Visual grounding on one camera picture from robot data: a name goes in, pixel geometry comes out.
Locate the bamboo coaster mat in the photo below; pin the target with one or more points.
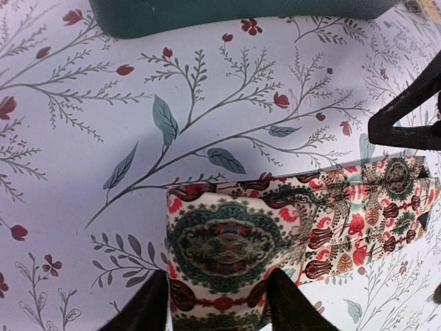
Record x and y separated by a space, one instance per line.
429 7

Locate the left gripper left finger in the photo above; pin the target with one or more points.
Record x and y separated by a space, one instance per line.
147 310

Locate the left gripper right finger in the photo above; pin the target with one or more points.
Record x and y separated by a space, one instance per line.
290 309

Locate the flamingo patterned tie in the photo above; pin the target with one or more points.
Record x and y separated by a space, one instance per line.
226 239

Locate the green divided organizer box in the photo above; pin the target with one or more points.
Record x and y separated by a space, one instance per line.
139 18

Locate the floral patterned table mat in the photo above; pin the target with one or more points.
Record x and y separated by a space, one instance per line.
94 131

